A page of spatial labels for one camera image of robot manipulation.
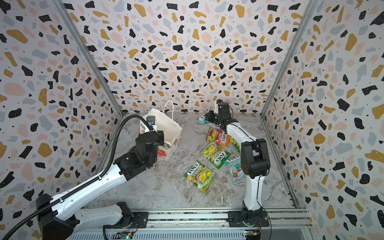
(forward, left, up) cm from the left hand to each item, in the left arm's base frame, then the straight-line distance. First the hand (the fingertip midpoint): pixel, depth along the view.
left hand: (154, 124), depth 69 cm
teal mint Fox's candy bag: (-5, -42, -32) cm, 53 cm away
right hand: (+22, -23, -13) cm, 34 cm away
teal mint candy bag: (+19, -23, -18) cm, 35 cm away
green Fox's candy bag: (+9, -45, -31) cm, 56 cm away
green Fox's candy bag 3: (-12, -22, -32) cm, 41 cm away
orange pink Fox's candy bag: (+16, -34, -31) cm, 49 cm away
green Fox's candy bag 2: (+1, -32, -32) cm, 45 cm away
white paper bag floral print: (+9, -2, -8) cm, 12 cm away
